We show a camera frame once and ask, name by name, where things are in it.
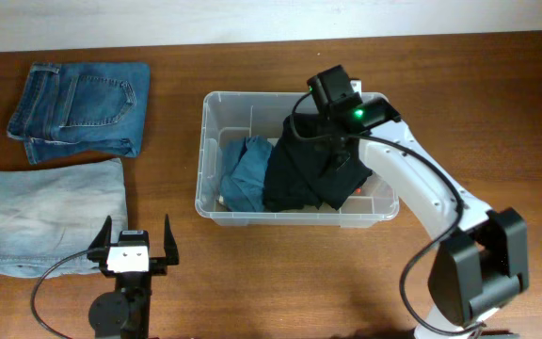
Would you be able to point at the dark blue folded jeans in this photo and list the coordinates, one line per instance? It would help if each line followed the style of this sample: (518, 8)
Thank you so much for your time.
(70, 108)

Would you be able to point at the teal blue shirt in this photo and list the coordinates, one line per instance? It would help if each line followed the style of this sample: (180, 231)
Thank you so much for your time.
(243, 171)

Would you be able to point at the dark navy garment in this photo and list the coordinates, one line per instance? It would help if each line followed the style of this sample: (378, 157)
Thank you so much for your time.
(310, 157)

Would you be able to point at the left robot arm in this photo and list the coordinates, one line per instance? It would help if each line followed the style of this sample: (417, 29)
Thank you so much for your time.
(125, 311)

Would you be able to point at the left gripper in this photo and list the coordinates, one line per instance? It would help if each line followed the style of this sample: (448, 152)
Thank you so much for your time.
(159, 266)

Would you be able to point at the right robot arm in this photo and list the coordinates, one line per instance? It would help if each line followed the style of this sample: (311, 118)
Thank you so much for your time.
(481, 263)

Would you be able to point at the light blue jeans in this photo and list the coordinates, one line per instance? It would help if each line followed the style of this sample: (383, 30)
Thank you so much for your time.
(49, 214)

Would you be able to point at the clear plastic storage bin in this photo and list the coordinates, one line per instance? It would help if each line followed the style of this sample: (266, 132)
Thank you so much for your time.
(229, 115)

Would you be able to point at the black garment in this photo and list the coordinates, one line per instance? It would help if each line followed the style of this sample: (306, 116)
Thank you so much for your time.
(284, 187)

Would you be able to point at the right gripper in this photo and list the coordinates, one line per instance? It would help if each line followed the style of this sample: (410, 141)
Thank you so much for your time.
(330, 145)

